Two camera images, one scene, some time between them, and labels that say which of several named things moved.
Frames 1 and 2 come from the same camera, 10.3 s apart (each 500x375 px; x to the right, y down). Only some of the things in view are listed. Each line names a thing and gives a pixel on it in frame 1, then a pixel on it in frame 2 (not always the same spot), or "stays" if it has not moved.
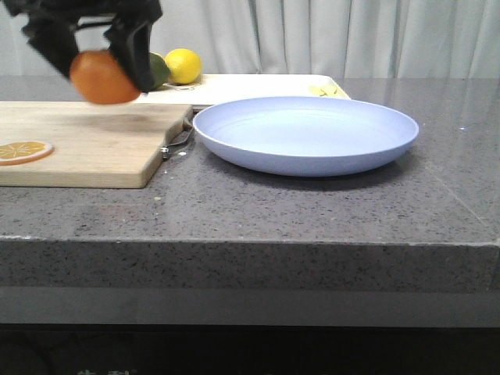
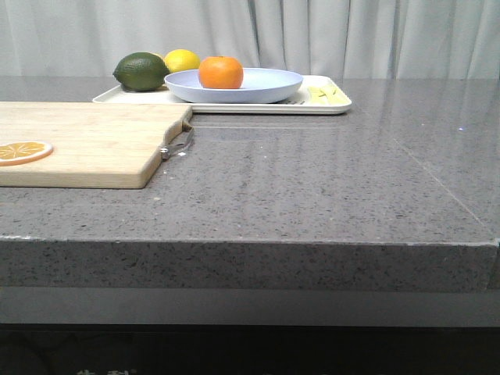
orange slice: x=20 y=151 stays
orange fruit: x=98 y=77 → x=220 y=73
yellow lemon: x=185 y=66 stays
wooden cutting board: x=95 y=144 stays
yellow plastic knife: x=328 y=91 stays
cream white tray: x=209 y=90 → x=319 y=94
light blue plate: x=304 y=136 → x=258 y=86
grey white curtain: x=386 y=37 stays
